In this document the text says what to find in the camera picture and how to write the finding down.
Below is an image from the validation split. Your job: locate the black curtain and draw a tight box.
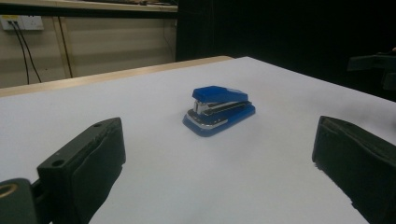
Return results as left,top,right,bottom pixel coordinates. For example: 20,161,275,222
176,0,396,103

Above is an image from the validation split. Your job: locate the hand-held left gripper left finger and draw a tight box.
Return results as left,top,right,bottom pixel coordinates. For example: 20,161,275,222
36,117,127,224

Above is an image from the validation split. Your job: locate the white wall socket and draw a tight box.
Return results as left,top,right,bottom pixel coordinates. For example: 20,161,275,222
0,14,45,32

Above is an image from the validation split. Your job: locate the white table sheet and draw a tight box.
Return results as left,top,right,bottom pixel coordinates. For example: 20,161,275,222
0,55,396,224

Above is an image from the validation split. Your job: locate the wooden table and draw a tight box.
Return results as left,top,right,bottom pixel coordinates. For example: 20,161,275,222
0,55,234,98

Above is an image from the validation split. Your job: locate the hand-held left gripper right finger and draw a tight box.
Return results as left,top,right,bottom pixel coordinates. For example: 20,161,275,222
311,115,396,224

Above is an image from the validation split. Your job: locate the black wall socket cable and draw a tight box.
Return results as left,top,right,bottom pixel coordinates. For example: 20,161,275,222
7,21,31,86
13,21,43,84

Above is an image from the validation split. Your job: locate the blue stapler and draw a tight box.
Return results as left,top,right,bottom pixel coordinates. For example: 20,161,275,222
181,85,257,138

